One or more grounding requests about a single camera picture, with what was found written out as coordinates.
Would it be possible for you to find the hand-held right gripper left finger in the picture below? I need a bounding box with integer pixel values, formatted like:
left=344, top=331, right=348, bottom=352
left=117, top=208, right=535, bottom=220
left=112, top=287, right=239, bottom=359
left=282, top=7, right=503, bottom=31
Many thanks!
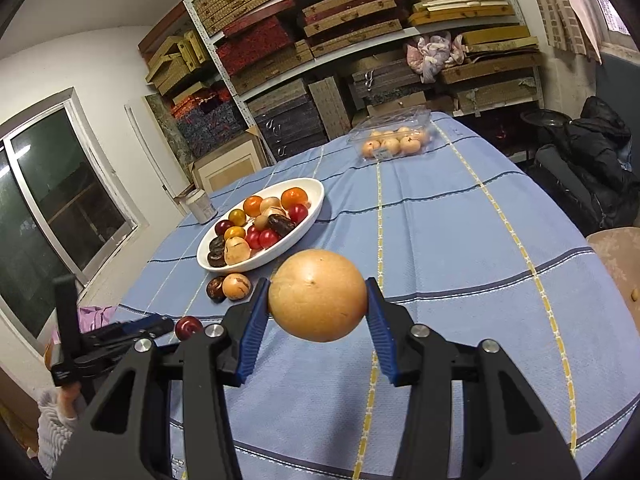
left=52, top=277, right=271, bottom=480

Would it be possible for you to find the beige chair seat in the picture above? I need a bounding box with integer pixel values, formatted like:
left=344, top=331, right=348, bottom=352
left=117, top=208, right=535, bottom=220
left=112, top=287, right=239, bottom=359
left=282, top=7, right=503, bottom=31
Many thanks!
left=585, top=227, right=640, bottom=333

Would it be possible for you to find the cluster of small peaches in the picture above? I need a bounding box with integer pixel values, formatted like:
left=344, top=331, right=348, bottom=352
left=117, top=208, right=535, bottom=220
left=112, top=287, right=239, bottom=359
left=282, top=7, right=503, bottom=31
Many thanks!
left=361, top=127, right=431, bottom=160

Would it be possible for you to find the white tin can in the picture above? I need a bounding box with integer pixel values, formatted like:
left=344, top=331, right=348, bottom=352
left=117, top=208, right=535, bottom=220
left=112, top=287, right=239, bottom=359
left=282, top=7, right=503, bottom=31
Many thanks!
left=186, top=187, right=218, bottom=224

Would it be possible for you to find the pink plastic bag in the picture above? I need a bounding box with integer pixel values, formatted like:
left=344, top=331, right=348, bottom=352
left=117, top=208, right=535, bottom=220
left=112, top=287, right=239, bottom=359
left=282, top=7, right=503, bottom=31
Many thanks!
left=405, top=31, right=468, bottom=83

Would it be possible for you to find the speckled tan pear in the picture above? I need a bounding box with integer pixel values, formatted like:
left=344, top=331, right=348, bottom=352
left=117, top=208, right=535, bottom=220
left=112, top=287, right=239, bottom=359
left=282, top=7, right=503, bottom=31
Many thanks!
left=222, top=273, right=254, bottom=301

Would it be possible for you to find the white metal shelf rack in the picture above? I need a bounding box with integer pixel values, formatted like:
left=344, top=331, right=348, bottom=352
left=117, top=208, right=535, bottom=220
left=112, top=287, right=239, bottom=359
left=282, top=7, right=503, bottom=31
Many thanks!
left=182, top=0, right=546, bottom=161

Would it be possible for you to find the dark round pan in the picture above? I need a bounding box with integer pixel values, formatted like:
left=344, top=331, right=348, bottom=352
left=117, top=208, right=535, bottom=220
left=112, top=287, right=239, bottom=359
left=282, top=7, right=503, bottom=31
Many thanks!
left=520, top=109, right=571, bottom=133

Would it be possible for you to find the white leaning board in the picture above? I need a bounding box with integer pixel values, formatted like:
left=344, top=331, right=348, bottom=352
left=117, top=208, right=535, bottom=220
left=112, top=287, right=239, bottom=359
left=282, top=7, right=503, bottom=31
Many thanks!
left=124, top=102, right=176, bottom=196

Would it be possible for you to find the person's left forearm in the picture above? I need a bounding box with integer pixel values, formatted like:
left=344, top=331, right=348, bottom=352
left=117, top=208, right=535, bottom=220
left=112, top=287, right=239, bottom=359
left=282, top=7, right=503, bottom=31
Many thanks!
left=37, top=389, right=83, bottom=478

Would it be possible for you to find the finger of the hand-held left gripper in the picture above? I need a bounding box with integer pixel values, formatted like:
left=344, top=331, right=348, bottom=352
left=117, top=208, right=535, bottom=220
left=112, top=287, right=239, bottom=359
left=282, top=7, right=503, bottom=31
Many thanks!
left=82, top=314, right=173, bottom=341
left=75, top=321, right=177, bottom=366

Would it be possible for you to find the green marbled panel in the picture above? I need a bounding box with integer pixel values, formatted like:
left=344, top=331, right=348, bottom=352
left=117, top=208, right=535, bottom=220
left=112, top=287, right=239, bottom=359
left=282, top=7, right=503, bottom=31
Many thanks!
left=144, top=94, right=193, bottom=161

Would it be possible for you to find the person's left hand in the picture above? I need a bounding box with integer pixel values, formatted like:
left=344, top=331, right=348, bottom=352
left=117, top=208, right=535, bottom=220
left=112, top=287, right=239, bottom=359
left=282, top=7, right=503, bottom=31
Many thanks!
left=56, top=384, right=86, bottom=418

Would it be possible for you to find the blue checked tablecloth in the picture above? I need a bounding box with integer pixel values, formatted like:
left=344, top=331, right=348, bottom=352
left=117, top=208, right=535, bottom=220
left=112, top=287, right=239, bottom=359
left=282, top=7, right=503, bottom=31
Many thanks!
left=117, top=110, right=640, bottom=480

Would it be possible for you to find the stack of flat woven boxes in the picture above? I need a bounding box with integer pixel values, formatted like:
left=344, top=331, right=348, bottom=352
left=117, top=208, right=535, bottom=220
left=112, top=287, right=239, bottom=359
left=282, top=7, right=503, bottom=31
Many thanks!
left=192, top=0, right=546, bottom=161

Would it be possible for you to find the sliding glass window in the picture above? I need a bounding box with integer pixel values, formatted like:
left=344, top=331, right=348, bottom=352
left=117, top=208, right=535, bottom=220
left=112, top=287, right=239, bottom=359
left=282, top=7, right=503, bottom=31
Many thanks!
left=0, top=87, right=138, bottom=341

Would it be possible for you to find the white plate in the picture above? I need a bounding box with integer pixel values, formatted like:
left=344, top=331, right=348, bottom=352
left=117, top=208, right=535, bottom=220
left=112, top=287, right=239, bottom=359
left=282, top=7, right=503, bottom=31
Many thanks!
left=196, top=177, right=326, bottom=273

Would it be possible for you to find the purple cloth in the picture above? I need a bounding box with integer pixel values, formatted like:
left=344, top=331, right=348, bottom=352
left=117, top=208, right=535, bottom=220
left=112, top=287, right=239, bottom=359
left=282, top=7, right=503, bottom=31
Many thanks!
left=75, top=305, right=118, bottom=333

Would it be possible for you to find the checked curtain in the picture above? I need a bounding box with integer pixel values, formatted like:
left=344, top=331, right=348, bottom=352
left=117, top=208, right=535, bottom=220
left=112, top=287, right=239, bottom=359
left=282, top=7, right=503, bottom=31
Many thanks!
left=520, top=0, right=603, bottom=63

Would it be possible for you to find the large round tan pear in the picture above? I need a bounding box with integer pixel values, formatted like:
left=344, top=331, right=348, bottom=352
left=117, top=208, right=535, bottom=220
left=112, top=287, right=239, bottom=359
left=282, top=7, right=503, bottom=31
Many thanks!
left=268, top=249, right=369, bottom=343

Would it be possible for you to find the pile of patterned fabric boxes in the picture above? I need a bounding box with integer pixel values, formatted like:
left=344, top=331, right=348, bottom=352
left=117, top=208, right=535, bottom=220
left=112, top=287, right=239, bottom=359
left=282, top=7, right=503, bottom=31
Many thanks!
left=139, top=2, right=251, bottom=161

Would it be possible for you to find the cardboard box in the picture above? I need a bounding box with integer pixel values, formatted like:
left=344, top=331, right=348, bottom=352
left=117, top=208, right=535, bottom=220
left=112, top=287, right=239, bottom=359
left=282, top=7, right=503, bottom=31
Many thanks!
left=192, top=127, right=271, bottom=193

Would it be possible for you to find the black jacket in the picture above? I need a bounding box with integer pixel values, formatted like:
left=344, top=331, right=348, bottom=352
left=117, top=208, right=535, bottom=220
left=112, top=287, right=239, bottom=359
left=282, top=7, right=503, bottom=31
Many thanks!
left=532, top=96, right=640, bottom=236

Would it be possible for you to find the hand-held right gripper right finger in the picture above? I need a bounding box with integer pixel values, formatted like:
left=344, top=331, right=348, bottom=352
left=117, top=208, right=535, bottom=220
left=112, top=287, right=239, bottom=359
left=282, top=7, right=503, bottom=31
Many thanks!
left=365, top=277, right=581, bottom=480

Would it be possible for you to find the small bright window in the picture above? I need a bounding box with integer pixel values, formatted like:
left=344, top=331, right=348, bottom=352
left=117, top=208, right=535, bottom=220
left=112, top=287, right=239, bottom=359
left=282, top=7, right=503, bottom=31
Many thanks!
left=585, top=0, right=636, bottom=41

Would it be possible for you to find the clear plastic clamshell box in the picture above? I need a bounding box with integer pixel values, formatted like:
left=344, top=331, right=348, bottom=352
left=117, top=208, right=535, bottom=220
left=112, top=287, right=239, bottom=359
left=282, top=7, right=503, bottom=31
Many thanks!
left=347, top=106, right=433, bottom=161

